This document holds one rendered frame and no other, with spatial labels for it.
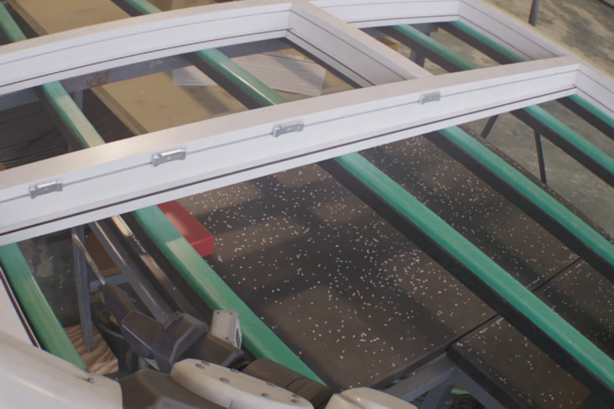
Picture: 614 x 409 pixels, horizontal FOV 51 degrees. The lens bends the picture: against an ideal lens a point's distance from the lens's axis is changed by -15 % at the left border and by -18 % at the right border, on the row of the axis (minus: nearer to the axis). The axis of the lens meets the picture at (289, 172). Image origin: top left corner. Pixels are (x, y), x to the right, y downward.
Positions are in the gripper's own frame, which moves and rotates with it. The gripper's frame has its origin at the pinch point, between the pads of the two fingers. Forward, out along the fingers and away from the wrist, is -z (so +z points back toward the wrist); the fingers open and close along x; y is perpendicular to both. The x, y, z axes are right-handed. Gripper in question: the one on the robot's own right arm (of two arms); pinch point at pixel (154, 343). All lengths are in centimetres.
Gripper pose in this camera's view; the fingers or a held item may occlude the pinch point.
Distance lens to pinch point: 71.1
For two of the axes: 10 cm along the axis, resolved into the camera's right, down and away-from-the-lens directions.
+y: -5.7, 5.5, -6.1
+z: 8.2, 3.3, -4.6
